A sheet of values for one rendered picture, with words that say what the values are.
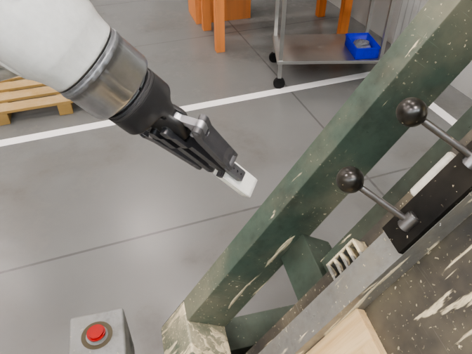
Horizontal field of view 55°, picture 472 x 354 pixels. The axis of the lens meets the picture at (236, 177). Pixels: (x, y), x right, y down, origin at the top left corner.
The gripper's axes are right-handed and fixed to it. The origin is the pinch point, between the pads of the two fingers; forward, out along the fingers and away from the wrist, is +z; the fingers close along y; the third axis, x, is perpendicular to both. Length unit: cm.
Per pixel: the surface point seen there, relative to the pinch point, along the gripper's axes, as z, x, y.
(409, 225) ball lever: 17.2, -2.9, -17.9
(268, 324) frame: 56, 14, 31
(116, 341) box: 22, 31, 41
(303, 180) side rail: 21.0, -10.6, 6.7
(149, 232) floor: 97, -10, 165
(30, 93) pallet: 40, -77, 309
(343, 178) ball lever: 7.3, -4.6, -12.1
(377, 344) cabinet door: 26.0, 12.9, -13.9
